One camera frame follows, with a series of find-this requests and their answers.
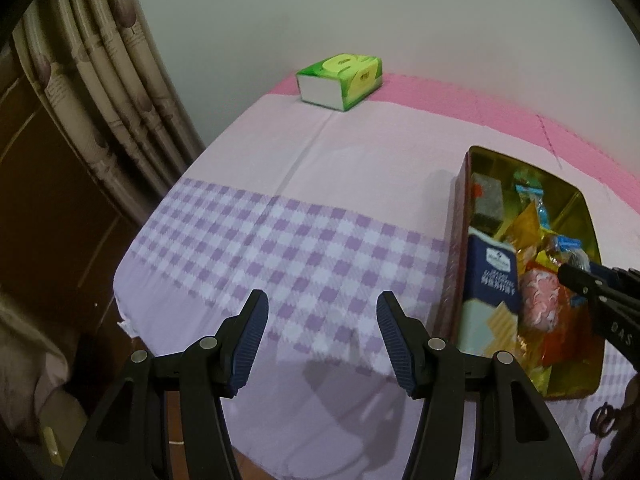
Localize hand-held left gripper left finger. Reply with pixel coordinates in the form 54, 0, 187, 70
60, 288, 270, 480

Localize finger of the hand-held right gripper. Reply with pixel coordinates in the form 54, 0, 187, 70
586, 291, 640, 348
557, 260, 640, 306

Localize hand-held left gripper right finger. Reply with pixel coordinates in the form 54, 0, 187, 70
376, 290, 586, 480

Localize blue-ended clear candy packet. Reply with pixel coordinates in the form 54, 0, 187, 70
547, 234, 592, 267
514, 170, 552, 227

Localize clear packet with yellow wrapper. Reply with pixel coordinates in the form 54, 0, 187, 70
534, 250, 567, 275

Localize red snack packet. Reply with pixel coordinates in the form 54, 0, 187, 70
537, 282, 608, 367

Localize pink patterned candy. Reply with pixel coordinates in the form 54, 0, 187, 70
517, 267, 564, 334

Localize yellow snack packet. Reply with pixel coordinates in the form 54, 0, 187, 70
504, 204, 544, 263

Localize clear packet with gold print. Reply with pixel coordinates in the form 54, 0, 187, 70
517, 332, 557, 393

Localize maroon tin box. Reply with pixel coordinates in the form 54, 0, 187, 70
432, 145, 604, 401

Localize blue cracker packet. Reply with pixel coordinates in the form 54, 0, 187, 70
459, 226, 521, 361

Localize grey speckled snack bar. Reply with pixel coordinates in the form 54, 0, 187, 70
470, 172, 507, 232

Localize pink and purple checked cloth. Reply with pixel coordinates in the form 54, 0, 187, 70
114, 72, 640, 466

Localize beige cloth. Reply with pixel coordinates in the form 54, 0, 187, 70
0, 290, 96, 442

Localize brown wooden cabinet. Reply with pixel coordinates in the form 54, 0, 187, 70
0, 50, 147, 342

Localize green snack packet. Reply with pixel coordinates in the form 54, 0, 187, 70
295, 53, 384, 112

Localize beige patterned curtain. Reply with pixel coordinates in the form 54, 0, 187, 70
10, 0, 208, 202

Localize dark cord loop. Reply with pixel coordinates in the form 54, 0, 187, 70
589, 402, 618, 437

